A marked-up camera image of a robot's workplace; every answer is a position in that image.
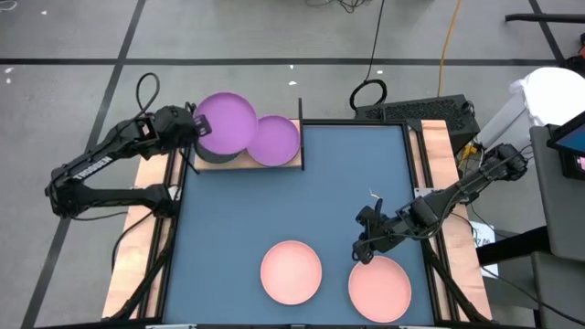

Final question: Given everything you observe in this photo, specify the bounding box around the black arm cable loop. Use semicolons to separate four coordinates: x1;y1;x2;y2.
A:
135;71;162;121

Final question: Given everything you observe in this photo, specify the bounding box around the black hanging cable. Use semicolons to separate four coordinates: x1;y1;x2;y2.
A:
349;0;388;111

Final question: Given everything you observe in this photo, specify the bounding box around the white cloth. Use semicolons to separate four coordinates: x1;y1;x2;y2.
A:
509;67;585;127

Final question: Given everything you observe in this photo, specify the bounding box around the black bar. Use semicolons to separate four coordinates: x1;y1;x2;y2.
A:
505;13;585;25

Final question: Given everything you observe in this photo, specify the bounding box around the green plate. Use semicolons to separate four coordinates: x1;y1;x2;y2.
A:
195;141;239;165

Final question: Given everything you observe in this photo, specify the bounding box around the wooden table side board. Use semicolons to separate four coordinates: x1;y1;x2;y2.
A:
102;153;184;319
420;119;494;321

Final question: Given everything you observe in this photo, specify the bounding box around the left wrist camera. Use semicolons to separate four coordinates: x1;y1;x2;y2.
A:
134;116;159;147

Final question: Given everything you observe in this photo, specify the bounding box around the black beam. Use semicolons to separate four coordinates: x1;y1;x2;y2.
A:
474;226;549;266

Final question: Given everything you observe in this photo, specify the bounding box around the white paper sheet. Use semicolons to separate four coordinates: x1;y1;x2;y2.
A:
469;218;498;279

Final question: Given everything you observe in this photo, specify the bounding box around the grey cabinet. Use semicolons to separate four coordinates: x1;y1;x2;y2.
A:
529;123;585;329

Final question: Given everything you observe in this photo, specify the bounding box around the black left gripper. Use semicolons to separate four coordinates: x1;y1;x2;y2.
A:
157;104;214;150

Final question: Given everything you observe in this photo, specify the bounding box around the yellow hanging cable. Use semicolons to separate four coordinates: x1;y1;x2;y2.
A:
437;0;465;98

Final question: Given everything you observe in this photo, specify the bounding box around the black tablet screen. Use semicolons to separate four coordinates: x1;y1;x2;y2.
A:
546;109;585;182

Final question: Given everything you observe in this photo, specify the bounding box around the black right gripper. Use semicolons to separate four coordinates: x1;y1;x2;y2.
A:
352;198;404;267

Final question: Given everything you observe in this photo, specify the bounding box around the pink plate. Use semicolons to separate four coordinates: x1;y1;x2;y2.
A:
260;239;324;306
347;254;412;324

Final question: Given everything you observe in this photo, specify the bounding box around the purple plate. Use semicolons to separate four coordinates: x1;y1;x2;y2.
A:
246;114;302;167
194;91;259;155

